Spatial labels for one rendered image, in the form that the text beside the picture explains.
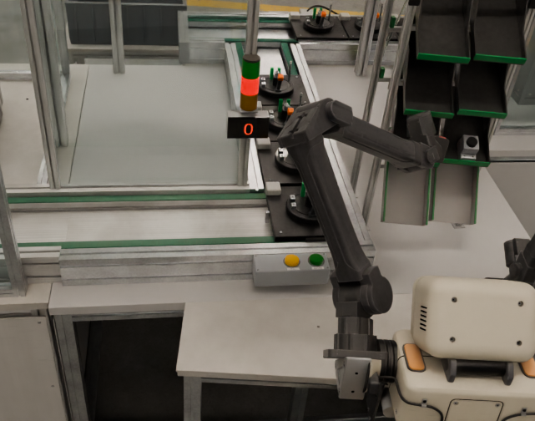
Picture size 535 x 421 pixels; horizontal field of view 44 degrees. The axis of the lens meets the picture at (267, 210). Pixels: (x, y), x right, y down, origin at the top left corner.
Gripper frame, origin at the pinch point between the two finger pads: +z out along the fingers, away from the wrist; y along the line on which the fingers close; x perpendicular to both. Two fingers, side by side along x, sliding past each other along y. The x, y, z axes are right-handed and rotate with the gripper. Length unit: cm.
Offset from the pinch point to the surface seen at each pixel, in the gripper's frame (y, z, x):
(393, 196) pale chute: 2.9, 10.2, 18.7
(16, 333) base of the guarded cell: 96, -25, 78
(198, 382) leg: 42, -33, 71
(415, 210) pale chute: -4.5, 9.9, 21.1
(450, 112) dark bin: -3.8, -3.5, -9.9
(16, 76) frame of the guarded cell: 157, 71, 22
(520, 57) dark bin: -16.3, -6.0, -27.7
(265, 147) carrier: 46, 35, 18
